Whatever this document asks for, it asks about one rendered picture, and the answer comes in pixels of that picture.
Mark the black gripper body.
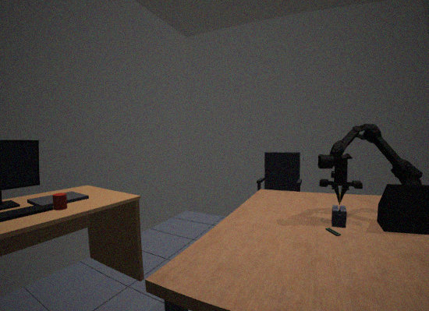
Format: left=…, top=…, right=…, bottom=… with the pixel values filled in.
left=320, top=168, right=363, bottom=189

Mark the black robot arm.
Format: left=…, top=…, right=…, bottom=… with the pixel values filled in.
left=318, top=124, right=422, bottom=186

